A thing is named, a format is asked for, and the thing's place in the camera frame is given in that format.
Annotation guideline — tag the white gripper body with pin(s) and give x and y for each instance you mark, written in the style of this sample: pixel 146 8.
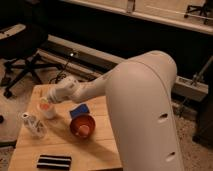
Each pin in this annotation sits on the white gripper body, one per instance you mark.
pixel 63 90

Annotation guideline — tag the orange pepper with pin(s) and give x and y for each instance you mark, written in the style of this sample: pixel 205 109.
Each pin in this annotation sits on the orange pepper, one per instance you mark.
pixel 44 106

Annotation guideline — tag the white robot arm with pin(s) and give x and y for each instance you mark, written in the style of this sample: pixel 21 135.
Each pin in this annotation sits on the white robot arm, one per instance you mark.
pixel 138 99

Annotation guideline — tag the orange ceramic bowl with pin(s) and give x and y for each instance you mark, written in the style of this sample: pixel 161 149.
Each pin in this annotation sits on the orange ceramic bowl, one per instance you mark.
pixel 82 126

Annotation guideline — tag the blue sponge block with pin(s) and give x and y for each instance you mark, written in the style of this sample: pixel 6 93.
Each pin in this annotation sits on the blue sponge block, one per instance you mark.
pixel 79 110

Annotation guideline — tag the black office chair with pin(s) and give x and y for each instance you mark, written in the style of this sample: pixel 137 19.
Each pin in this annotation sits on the black office chair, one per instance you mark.
pixel 19 41

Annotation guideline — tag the black striped eraser block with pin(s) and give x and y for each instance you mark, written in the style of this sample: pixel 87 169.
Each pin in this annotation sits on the black striped eraser block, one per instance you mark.
pixel 54 162

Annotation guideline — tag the distant chair base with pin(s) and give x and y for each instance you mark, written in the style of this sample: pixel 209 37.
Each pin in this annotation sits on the distant chair base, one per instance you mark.
pixel 203 10

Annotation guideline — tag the long metal floor rail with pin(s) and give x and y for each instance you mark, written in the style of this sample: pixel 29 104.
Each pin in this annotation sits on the long metal floor rail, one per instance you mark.
pixel 183 86

